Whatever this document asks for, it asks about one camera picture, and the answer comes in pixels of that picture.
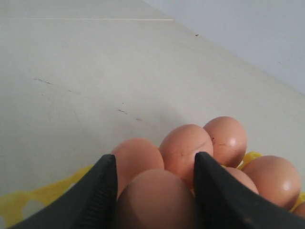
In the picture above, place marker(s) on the brown egg second row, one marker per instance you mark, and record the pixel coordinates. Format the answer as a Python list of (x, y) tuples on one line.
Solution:
[(156, 199)]

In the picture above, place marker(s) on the yellow plastic egg tray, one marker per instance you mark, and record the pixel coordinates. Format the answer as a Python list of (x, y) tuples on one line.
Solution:
[(16, 207)]

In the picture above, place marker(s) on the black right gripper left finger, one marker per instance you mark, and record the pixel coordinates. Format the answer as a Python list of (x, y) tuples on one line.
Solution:
[(89, 204)]

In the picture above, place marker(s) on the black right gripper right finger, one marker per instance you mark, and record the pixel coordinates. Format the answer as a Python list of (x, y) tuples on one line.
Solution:
[(225, 203)]

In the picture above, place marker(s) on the brown egg placed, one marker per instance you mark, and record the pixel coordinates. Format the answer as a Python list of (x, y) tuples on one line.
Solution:
[(276, 179), (229, 140)]

